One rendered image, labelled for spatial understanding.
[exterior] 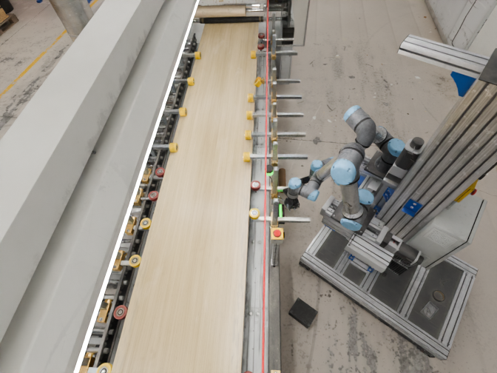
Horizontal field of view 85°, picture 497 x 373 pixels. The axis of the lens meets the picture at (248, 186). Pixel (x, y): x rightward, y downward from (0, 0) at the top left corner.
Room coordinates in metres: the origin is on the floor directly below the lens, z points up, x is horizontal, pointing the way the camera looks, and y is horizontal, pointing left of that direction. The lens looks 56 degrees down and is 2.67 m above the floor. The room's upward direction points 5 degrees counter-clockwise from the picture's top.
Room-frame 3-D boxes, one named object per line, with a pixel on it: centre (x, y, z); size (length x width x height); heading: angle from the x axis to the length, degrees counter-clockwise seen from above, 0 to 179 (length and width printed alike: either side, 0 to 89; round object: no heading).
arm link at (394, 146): (1.19, -1.02, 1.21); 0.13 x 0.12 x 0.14; 18
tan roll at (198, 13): (3.80, 0.05, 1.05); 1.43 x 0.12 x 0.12; 84
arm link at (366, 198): (0.81, -0.68, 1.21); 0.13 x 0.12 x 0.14; 144
